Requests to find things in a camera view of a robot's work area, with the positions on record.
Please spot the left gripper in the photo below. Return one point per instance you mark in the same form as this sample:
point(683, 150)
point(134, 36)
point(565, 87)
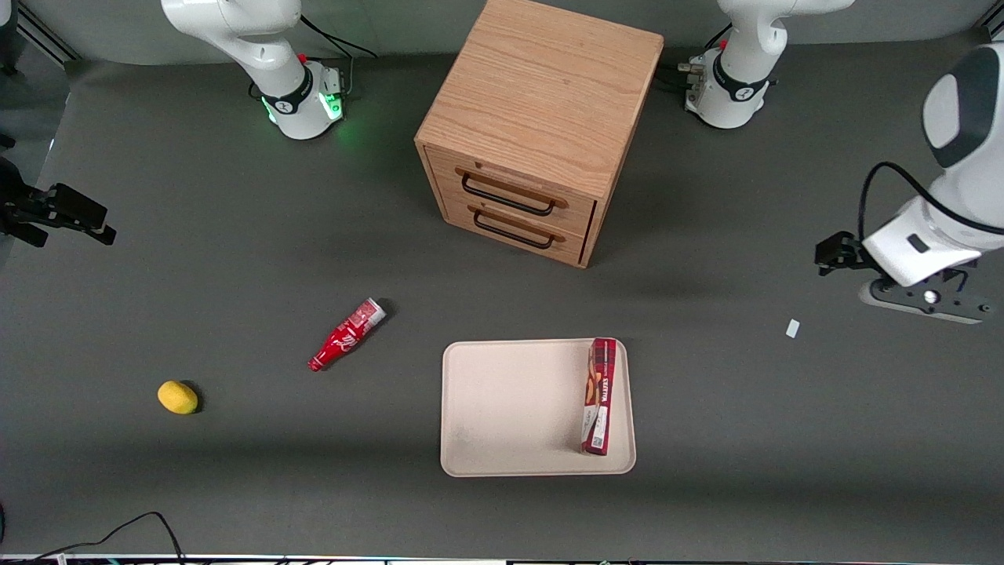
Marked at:
point(841, 253)

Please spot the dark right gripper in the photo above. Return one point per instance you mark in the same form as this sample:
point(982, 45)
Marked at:
point(17, 205)

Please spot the red cookie box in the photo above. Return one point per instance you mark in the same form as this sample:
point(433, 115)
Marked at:
point(600, 392)

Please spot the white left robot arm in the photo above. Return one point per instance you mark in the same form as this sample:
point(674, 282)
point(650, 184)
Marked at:
point(737, 86)

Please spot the beige rectangular tray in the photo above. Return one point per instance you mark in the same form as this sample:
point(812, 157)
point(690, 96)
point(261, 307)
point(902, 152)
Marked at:
point(510, 408)

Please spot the yellow lemon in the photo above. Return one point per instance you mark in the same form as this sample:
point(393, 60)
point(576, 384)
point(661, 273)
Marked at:
point(177, 397)

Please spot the wooden drawer front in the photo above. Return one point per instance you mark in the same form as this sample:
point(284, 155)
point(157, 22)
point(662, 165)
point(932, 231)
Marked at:
point(576, 212)
point(569, 245)

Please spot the red cola bottle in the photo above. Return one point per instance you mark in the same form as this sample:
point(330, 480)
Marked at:
point(345, 336)

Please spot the wooden drawer cabinet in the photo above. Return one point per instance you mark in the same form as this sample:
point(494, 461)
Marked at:
point(541, 86)

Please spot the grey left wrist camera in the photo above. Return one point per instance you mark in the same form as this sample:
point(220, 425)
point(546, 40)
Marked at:
point(929, 300)

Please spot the aluminium frame rail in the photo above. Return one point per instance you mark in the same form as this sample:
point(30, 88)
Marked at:
point(47, 35)

